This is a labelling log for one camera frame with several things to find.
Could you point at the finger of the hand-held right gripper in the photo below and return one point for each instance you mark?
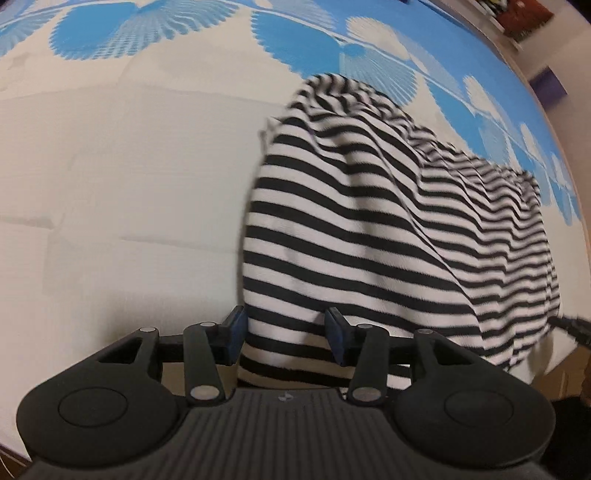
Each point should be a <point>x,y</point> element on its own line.
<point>575,325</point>

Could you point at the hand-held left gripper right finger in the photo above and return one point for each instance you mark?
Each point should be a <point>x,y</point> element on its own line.
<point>336,340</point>

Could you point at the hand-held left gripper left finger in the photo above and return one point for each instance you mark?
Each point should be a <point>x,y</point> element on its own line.
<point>236,333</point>

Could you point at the black white striped sweater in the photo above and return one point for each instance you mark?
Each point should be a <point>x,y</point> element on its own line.
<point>346,230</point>

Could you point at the blue floral bedsheet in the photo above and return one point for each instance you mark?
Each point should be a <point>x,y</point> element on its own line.
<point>115,161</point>

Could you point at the purple box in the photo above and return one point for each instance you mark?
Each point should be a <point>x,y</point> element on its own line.
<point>547,84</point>

